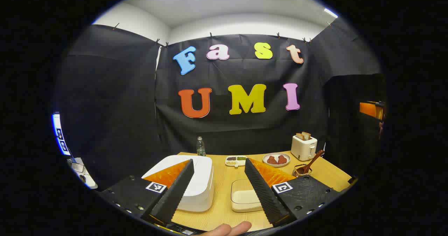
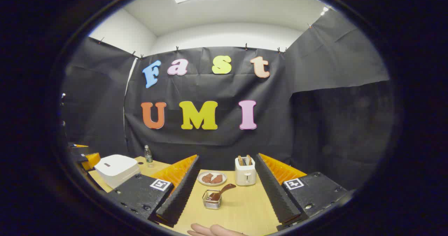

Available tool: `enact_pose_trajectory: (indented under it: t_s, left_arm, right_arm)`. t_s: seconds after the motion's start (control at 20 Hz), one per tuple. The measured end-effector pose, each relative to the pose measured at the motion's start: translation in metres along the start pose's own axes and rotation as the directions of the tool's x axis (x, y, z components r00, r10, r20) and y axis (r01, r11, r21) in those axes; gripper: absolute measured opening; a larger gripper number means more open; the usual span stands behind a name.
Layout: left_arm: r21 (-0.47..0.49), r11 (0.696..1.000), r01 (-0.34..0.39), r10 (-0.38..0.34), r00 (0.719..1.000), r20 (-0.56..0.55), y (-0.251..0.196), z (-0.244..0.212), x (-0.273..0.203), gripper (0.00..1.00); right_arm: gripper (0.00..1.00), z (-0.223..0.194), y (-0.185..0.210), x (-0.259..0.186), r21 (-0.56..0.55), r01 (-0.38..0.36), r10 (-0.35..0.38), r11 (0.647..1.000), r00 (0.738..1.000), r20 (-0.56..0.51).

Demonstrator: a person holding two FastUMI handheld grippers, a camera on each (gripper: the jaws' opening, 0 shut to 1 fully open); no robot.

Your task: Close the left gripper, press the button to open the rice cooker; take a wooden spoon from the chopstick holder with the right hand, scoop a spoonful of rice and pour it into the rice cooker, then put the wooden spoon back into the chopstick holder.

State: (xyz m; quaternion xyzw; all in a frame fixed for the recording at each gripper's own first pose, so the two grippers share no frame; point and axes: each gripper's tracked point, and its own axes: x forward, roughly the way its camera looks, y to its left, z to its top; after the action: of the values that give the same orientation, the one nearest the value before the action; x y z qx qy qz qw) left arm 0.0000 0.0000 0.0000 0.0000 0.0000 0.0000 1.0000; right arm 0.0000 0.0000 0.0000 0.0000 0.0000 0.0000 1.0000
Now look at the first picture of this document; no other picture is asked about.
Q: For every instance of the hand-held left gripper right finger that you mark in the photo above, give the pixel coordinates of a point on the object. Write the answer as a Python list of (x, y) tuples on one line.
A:
[(262, 190)]

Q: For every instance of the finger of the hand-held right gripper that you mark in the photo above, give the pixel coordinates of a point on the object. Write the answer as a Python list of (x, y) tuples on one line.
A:
[(371, 110)]

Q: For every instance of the white toaster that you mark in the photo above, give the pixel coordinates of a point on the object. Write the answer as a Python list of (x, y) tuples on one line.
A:
[(303, 148)]

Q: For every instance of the clear plastic water bottle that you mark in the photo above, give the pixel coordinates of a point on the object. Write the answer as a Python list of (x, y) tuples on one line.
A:
[(201, 148)]

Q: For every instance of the white divided bean dish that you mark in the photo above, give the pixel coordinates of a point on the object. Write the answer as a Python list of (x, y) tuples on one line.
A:
[(235, 161)]

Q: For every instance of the white side table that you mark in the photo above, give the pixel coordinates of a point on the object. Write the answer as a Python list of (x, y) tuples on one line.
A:
[(85, 178)]

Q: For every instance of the toast slice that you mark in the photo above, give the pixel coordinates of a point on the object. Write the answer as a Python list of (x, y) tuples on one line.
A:
[(306, 135), (300, 136)]

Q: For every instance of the computer monitor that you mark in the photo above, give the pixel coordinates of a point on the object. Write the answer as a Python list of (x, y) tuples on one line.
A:
[(60, 134)]

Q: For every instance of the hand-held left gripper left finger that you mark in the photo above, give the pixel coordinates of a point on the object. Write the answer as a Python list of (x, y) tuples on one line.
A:
[(178, 190)]

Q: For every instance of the small ceiling light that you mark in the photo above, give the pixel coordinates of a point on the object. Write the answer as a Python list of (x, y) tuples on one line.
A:
[(330, 13)]

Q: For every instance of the white round plate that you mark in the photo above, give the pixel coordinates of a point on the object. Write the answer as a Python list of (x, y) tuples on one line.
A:
[(276, 165)]

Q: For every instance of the white rice cooker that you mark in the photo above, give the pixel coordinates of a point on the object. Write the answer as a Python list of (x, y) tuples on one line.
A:
[(201, 183)]

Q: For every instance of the brown wooden spoon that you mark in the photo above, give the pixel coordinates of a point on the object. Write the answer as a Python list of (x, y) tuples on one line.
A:
[(312, 161)]

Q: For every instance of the red meat piece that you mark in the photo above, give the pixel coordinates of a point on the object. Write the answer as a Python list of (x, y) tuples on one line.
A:
[(272, 160), (282, 159)]

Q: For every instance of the clear rice container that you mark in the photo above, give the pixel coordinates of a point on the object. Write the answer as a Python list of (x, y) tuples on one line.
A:
[(244, 198)]

